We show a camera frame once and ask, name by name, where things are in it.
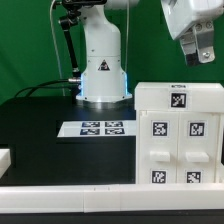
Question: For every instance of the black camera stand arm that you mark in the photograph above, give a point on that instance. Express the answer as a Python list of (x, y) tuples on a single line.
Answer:
[(73, 12)]

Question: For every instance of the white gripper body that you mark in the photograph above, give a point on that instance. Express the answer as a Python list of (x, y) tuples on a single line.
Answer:
[(181, 15)]

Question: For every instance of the white cabinet door panel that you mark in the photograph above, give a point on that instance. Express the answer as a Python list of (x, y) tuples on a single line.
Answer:
[(156, 151), (197, 147)]

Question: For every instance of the white base marker plate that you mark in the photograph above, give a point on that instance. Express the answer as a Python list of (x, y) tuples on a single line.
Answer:
[(112, 128)]

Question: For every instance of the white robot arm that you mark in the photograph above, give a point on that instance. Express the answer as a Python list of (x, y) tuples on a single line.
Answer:
[(104, 80)]

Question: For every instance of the white workspace border frame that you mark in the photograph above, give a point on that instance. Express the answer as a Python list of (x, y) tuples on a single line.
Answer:
[(111, 198)]

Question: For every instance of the white cabinet top block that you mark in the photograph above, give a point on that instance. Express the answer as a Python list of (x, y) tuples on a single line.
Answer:
[(188, 97)]

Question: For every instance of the white cabinet body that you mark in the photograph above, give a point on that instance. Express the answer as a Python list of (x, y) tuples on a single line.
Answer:
[(177, 147)]

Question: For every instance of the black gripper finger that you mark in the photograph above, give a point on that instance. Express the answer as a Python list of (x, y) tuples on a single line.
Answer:
[(204, 36), (188, 45)]

